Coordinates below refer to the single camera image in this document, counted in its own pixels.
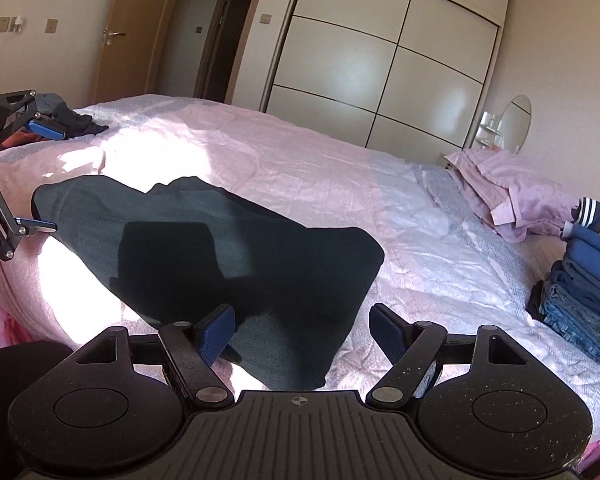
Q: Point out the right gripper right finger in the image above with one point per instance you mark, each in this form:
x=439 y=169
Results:
x=412 y=349

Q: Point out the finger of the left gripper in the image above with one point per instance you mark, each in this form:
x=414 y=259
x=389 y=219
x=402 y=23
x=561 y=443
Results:
x=35 y=225
x=48 y=129

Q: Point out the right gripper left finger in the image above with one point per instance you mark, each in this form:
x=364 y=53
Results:
x=191 y=349

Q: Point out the black garment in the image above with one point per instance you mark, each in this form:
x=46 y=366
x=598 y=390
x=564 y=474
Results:
x=179 y=250

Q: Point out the pile of dark clothes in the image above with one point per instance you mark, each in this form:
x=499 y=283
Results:
x=53 y=108

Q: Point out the pink bed quilt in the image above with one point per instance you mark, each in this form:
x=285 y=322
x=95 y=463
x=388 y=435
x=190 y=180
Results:
x=442 y=263

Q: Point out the wooden door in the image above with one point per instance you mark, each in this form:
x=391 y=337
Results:
x=132 y=44

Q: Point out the folded lilac bedding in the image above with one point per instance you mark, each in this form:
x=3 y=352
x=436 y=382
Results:
x=508 y=195

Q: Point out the folded blue jeans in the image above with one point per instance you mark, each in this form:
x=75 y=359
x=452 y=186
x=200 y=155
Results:
x=579 y=325

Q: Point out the folded blue garment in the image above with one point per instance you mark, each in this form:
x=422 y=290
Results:
x=580 y=264

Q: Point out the white vanity shelf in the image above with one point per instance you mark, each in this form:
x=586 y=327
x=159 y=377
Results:
x=488 y=134

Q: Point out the striped navy sweater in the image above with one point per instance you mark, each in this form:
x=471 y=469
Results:
x=586 y=215

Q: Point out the round mirror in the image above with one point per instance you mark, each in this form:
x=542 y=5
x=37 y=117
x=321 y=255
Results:
x=512 y=126

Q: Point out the white sliding wardrobe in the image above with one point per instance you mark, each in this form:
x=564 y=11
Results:
x=407 y=77

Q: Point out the wall switch plate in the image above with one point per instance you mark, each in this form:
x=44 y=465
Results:
x=51 y=26

